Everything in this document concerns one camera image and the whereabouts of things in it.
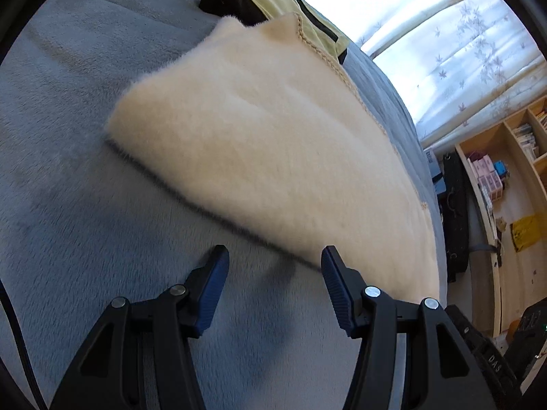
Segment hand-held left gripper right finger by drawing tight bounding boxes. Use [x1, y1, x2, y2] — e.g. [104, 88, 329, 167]
[320, 245, 498, 410]

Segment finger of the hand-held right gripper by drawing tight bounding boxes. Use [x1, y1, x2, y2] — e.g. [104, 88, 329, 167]
[444, 305, 523, 410]

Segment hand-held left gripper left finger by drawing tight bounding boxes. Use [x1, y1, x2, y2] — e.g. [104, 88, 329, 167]
[50, 245, 230, 410]

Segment cream fuzzy braided-trim coat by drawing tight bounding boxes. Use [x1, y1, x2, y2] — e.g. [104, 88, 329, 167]
[105, 13, 441, 304]

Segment yellow cloth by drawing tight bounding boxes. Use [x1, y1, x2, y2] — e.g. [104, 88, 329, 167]
[510, 214, 547, 252]

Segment black bag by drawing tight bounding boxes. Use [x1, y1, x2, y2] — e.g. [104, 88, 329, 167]
[440, 151, 471, 283]

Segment blue and white box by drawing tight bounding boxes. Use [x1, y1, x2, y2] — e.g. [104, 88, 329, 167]
[423, 147, 446, 197]

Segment pink storage boxes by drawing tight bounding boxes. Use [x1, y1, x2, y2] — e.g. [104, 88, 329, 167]
[468, 156, 506, 201]

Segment small blue box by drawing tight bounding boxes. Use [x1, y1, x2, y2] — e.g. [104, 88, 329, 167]
[493, 161, 512, 189]

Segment wooden shelf unit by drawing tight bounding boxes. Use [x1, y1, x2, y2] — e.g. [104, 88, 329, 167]
[455, 96, 547, 338]

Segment row of books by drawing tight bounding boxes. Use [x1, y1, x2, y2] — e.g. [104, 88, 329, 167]
[513, 110, 547, 160]

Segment grey-blue plush bed blanket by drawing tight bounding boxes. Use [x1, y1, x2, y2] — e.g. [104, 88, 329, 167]
[0, 0, 449, 410]

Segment white leaf-print curtain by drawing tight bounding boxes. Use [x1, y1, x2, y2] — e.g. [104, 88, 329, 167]
[261, 0, 547, 141]

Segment black cable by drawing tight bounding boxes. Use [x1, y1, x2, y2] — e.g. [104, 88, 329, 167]
[0, 281, 47, 410]

